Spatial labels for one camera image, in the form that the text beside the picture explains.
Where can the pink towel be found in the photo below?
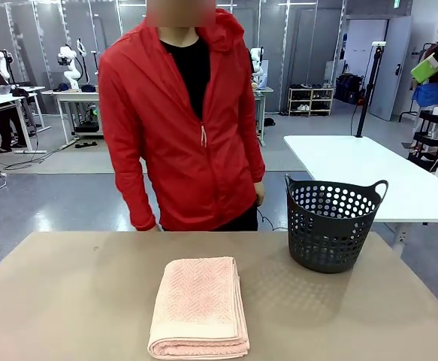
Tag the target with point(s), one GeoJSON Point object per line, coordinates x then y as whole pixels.
{"type": "Point", "coordinates": [200, 308]}

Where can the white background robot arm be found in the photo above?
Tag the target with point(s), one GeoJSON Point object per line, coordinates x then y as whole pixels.
{"type": "Point", "coordinates": [1, 64]}
{"type": "Point", "coordinates": [71, 71]}
{"type": "Point", "coordinates": [257, 60]}

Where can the person's left forearm red sleeve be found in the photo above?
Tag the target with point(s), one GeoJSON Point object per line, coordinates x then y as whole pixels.
{"type": "Point", "coordinates": [259, 169]}

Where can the person's right forearm red sleeve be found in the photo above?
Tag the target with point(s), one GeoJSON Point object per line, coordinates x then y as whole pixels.
{"type": "Point", "coordinates": [139, 203]}

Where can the person's left hand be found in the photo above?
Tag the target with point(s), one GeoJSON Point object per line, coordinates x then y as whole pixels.
{"type": "Point", "coordinates": [260, 193]}

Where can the blue garment on stand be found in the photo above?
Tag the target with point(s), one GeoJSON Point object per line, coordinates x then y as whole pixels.
{"type": "Point", "coordinates": [431, 94]}

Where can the grey open door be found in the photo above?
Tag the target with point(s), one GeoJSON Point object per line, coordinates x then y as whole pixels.
{"type": "Point", "coordinates": [389, 67]}

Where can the black pole stand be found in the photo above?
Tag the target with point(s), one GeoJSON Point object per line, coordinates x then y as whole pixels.
{"type": "Point", "coordinates": [367, 94]}

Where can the black utility cart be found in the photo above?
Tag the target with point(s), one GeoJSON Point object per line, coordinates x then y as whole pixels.
{"type": "Point", "coordinates": [427, 131]}

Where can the black luggage bags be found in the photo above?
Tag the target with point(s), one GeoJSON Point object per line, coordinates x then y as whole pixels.
{"type": "Point", "coordinates": [348, 88]}

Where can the large white table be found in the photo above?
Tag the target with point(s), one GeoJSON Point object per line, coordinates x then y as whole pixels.
{"type": "Point", "coordinates": [372, 169]}

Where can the wooden shoe rack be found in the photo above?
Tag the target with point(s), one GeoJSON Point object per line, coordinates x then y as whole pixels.
{"type": "Point", "coordinates": [310, 101]}

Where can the white background table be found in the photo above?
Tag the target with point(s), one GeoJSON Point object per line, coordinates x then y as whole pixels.
{"type": "Point", "coordinates": [72, 96]}
{"type": "Point", "coordinates": [264, 90]}

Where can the dark grey perforated plastic basket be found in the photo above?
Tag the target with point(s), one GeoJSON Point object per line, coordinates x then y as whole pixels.
{"type": "Point", "coordinates": [324, 259]}

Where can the person in red jacket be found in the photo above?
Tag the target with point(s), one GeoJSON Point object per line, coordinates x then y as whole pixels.
{"type": "Point", "coordinates": [166, 131]}

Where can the white standing desk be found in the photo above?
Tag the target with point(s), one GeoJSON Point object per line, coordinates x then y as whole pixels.
{"type": "Point", "coordinates": [16, 99]}

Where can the person in black clothes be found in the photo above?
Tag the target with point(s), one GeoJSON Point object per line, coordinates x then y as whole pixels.
{"type": "Point", "coordinates": [0, 113]}

